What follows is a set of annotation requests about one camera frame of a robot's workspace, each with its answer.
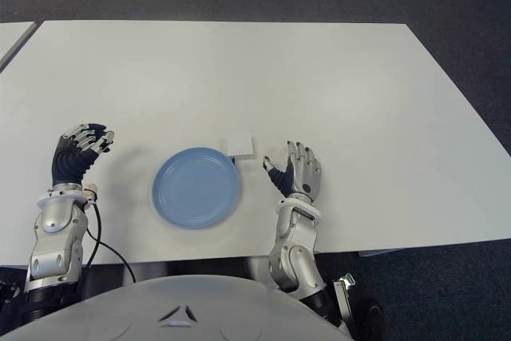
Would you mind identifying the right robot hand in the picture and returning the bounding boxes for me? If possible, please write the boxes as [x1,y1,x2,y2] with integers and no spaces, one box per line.
[262,140,323,200]

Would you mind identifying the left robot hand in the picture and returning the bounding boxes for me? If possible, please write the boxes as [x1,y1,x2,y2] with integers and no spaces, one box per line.
[51,121,116,186]

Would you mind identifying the white charger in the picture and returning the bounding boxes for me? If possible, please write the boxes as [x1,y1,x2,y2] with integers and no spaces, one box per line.
[225,129,256,165]

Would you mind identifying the grey right robot leg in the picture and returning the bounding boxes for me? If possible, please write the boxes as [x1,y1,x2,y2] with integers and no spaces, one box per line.
[247,256,279,288]

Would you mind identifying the blue round plate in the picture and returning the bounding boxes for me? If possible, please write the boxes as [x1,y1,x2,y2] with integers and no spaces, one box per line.
[152,147,243,230]

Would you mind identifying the white side table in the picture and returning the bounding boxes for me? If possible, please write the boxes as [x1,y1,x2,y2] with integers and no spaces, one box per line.
[0,21,37,73]

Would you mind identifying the grey robot torso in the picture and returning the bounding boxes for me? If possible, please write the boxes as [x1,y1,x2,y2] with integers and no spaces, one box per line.
[0,275,352,341]

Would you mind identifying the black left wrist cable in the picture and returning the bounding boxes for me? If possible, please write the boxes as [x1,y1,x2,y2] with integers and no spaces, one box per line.
[83,203,137,282]

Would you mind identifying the metal clip bracket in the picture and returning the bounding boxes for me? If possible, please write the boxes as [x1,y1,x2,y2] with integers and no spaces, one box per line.
[333,272,357,328]

